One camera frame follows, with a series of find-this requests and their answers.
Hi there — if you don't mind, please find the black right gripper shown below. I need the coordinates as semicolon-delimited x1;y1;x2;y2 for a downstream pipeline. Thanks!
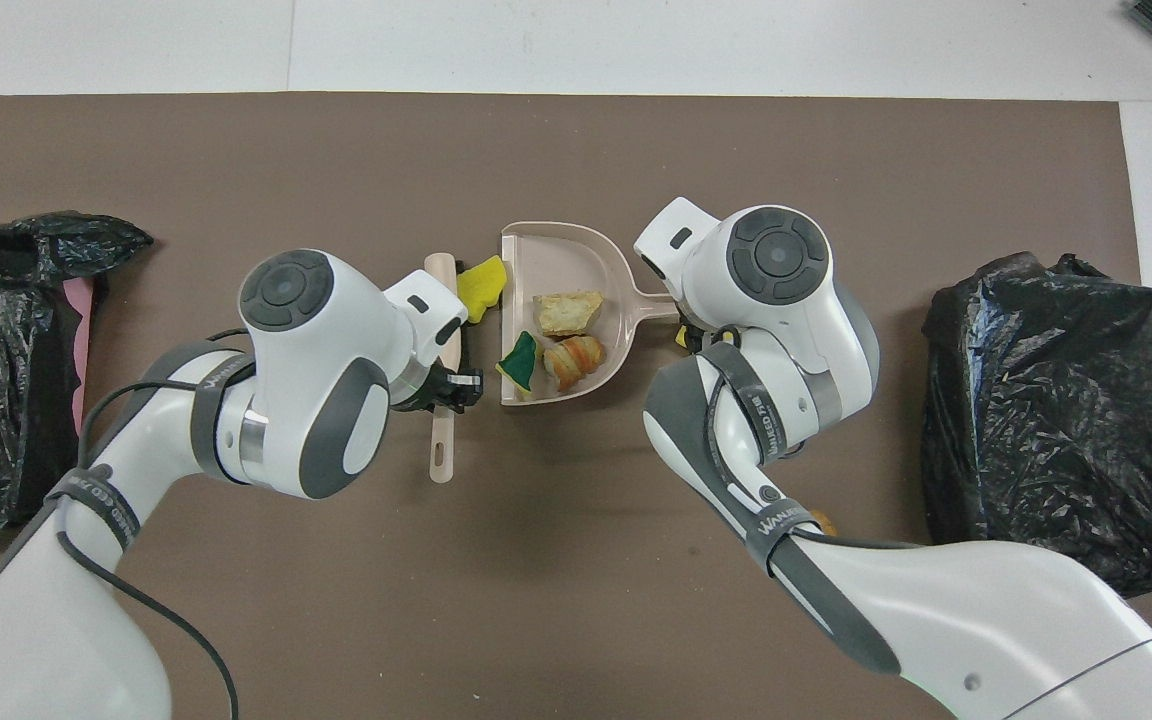
680;314;738;353

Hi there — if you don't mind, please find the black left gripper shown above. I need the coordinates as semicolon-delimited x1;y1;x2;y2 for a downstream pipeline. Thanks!
391;362;486;415

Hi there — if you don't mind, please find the yellow green sponge wedge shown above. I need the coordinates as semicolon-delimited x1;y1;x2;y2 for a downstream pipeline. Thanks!
494;330;540;391

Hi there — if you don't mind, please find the beige handled black bristle brush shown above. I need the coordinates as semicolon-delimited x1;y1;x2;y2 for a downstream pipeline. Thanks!
423;253;465;485

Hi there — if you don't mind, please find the yellow sponge block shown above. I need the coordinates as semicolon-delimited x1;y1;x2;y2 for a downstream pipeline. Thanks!
456;255;510;324

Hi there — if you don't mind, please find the small beige orange rock chunk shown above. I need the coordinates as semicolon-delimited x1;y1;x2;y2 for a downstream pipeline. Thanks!
543;335;607;393

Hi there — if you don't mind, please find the large beige rock chunk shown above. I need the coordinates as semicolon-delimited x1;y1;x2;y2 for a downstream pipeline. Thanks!
533;289;605;338

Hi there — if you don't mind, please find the beige plastic dustpan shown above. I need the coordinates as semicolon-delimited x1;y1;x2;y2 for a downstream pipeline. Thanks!
498;221;682;406

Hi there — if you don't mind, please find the right black trash bag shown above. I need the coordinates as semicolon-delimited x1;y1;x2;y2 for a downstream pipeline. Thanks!
920;252;1152;601

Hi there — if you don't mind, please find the brown table mat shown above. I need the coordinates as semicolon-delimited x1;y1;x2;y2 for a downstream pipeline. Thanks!
0;92;1152;720

